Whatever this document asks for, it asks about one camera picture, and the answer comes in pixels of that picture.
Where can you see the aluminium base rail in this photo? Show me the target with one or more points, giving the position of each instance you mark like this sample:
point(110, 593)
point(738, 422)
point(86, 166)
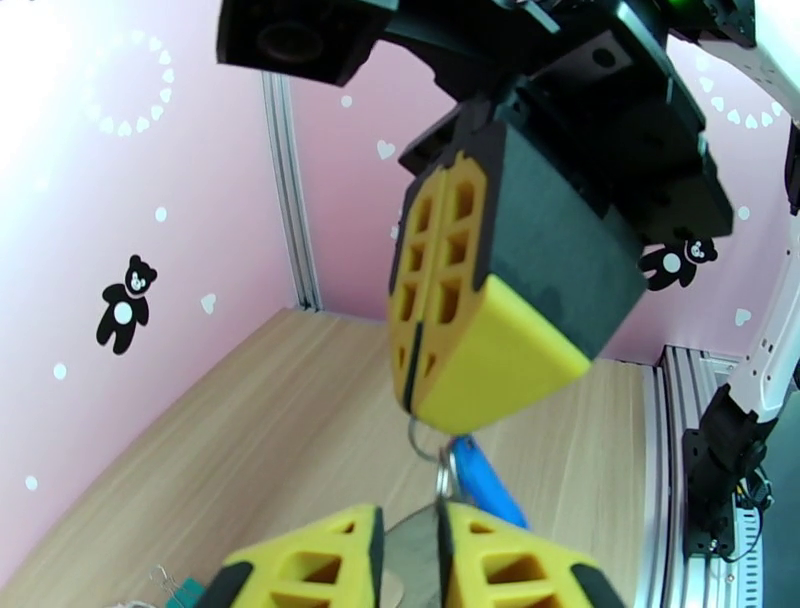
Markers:
point(672, 437)

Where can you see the grey metal carabiner keyring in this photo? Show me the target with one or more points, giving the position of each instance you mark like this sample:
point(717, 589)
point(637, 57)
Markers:
point(419, 534)

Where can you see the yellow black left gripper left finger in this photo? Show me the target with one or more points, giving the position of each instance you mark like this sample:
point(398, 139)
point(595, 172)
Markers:
point(312, 562)

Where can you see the aluminium corner post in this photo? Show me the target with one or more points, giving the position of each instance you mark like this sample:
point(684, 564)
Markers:
point(292, 187)

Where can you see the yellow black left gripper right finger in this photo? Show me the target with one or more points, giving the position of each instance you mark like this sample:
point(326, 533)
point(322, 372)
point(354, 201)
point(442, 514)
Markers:
point(512, 569)

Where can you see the key with blue cap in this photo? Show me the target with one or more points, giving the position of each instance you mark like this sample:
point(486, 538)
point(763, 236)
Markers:
point(484, 478)

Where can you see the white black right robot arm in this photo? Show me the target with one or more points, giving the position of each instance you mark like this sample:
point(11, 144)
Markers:
point(772, 350)

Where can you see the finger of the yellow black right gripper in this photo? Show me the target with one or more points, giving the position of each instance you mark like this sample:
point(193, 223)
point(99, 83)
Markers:
point(409, 269)
point(537, 262)

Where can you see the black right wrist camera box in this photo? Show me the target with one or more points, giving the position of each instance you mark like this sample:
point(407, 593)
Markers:
point(294, 37)

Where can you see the green binder clip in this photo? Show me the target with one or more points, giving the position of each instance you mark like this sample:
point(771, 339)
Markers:
point(184, 590)

